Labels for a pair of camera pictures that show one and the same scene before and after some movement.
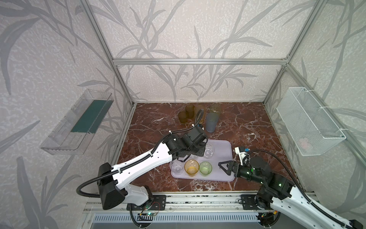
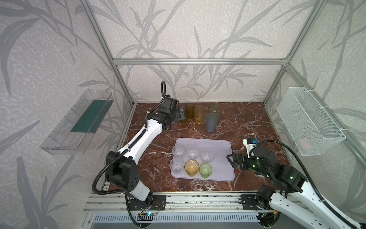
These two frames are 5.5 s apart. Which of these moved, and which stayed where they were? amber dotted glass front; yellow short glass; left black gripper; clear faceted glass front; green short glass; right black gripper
Moved: right black gripper; left black gripper
Stayed: amber dotted glass front; yellow short glass; green short glass; clear faceted glass front
